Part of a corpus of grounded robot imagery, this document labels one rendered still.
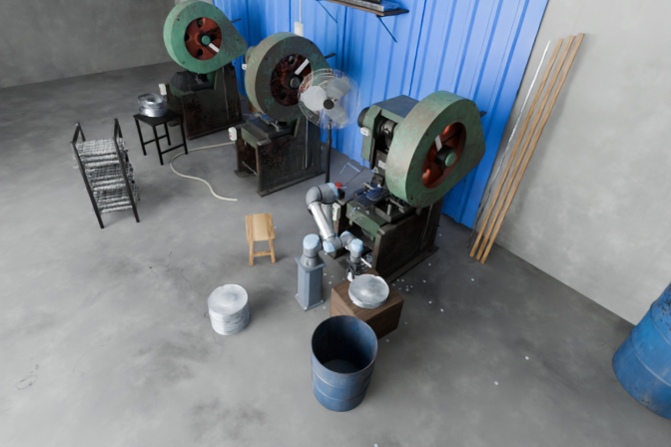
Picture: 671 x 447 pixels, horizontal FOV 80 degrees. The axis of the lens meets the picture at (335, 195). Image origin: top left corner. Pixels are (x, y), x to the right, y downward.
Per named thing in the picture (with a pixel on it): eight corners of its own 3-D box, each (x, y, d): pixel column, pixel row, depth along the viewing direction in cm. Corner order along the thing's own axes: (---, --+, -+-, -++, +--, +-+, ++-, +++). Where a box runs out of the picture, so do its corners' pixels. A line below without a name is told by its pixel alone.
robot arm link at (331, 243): (302, 187, 276) (330, 248, 257) (316, 183, 280) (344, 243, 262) (298, 195, 285) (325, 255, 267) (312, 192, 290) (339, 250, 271)
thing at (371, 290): (392, 282, 305) (392, 281, 305) (381, 309, 283) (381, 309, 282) (357, 269, 313) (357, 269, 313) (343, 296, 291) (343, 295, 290)
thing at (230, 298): (253, 306, 298) (253, 305, 298) (214, 320, 286) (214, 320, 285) (240, 280, 318) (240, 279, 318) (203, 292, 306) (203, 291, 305)
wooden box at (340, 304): (357, 352, 298) (361, 322, 278) (329, 316, 323) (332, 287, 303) (397, 327, 318) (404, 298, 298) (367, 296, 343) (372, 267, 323)
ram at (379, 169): (382, 189, 319) (387, 157, 302) (368, 181, 328) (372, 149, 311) (396, 182, 329) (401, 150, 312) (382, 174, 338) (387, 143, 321)
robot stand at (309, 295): (305, 311, 326) (306, 272, 300) (295, 295, 338) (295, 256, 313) (325, 302, 334) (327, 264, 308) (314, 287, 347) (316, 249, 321)
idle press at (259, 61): (263, 210, 432) (254, 44, 332) (221, 170, 492) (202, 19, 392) (365, 168, 517) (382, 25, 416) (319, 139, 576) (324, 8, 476)
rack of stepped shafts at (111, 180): (144, 222, 405) (121, 137, 351) (93, 230, 390) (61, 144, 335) (144, 198, 437) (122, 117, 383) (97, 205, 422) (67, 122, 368)
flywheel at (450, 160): (428, 222, 298) (407, 171, 240) (407, 209, 310) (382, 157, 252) (486, 152, 309) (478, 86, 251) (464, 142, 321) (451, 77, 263)
